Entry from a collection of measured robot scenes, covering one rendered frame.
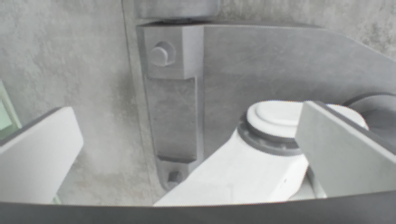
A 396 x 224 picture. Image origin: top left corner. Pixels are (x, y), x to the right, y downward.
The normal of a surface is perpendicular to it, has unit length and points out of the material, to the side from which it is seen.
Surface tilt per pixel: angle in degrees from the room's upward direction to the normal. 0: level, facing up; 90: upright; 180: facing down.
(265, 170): 90
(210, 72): 0
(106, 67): 0
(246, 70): 0
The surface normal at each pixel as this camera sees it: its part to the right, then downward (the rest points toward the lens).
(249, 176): -0.01, -0.88
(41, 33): -0.18, 0.48
